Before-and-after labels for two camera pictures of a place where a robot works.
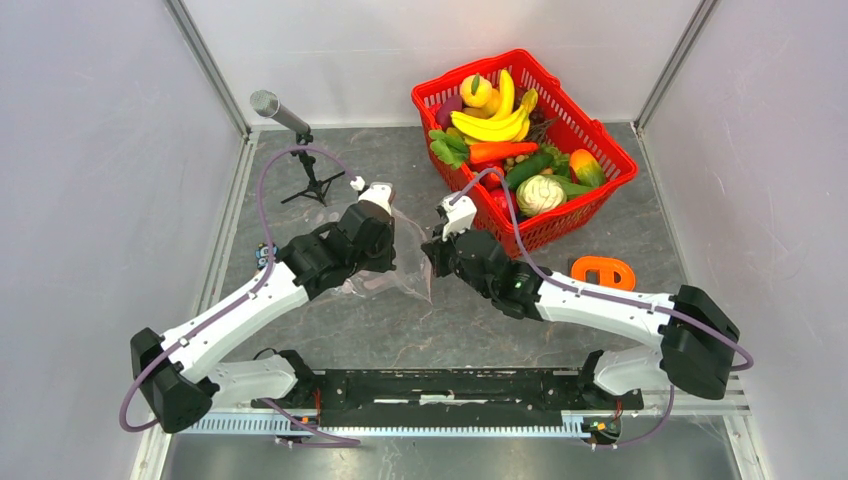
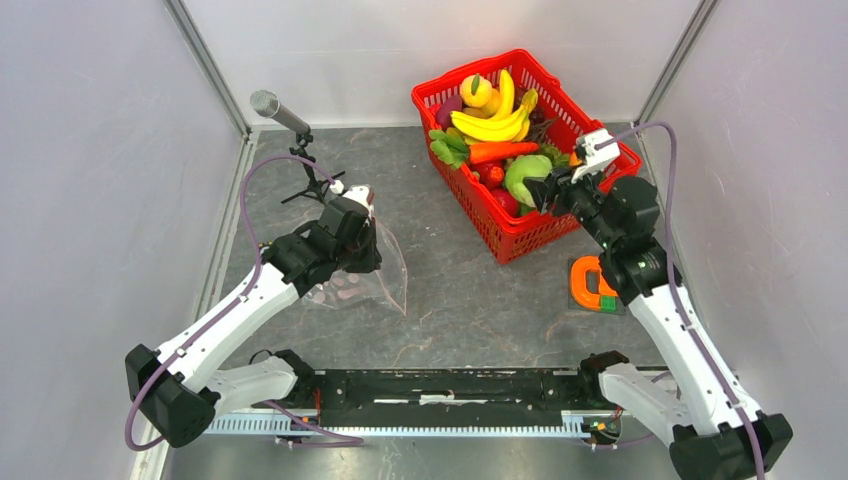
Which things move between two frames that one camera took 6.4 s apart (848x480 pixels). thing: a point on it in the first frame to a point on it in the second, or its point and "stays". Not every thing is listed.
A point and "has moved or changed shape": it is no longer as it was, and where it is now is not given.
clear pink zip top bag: x=413 y=267 has moved or changed shape
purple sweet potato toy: x=443 y=115 stays
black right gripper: x=437 y=249 to x=544 y=191
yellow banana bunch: x=504 y=125 stays
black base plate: x=453 y=398 stays
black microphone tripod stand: x=316 y=187 stays
